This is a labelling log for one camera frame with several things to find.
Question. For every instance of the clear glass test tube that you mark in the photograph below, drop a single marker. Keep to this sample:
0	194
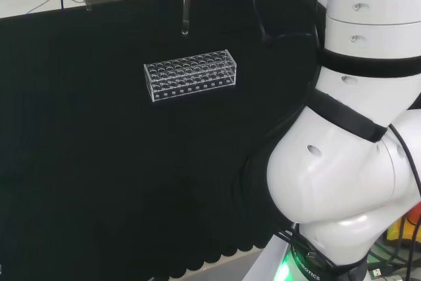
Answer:
186	11

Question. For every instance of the clear plastic test tube rack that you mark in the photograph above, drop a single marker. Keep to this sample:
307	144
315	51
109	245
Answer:
190	75

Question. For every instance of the black bench cloth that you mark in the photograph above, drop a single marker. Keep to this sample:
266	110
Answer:
131	146

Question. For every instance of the yellow stop button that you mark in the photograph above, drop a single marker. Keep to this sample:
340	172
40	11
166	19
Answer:
406	225

